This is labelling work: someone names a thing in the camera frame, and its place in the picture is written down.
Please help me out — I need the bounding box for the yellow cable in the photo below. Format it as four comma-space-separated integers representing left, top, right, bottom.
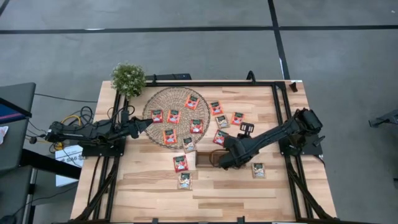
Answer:
49, 114, 82, 152

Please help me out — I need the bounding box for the long black electronics box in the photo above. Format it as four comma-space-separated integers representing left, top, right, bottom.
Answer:
145, 73, 192, 82

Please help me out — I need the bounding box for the round woven placemat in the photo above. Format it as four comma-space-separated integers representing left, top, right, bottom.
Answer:
142, 86, 211, 149

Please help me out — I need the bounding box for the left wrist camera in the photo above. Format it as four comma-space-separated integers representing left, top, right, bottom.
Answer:
120, 107, 130, 125

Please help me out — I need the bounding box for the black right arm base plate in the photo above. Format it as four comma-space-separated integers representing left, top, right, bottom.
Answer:
278, 133, 326, 156

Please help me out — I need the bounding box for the blue screen panel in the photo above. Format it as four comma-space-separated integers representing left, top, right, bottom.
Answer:
0, 98, 33, 125

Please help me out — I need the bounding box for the grey chair base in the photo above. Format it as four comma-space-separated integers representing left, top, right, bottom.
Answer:
368, 108, 398, 136

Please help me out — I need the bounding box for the white paper sheet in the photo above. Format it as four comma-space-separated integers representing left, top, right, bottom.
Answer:
55, 144, 85, 187

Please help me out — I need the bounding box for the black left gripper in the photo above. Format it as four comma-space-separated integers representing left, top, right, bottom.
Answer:
127, 117, 154, 140

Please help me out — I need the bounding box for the thin black floor cable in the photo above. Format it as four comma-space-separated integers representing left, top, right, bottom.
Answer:
34, 92, 98, 103

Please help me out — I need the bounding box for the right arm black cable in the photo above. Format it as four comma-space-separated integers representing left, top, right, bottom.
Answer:
210, 149, 222, 167

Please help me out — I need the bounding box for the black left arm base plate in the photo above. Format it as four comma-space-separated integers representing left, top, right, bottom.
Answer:
77, 136, 127, 157

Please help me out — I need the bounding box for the black aluminium table frame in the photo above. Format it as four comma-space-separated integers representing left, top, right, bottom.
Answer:
74, 80, 335, 224

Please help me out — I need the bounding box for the wooden three-compartment box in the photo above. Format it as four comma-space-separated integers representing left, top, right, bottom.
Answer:
195, 151, 219, 169

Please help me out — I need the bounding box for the grey desk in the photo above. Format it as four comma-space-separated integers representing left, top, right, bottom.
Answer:
0, 82, 37, 170

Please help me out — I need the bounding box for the black desk beam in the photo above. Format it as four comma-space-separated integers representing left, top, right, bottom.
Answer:
19, 148, 82, 180

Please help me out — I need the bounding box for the green potted plant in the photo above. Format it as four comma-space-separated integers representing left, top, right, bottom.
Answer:
111, 63, 147, 99

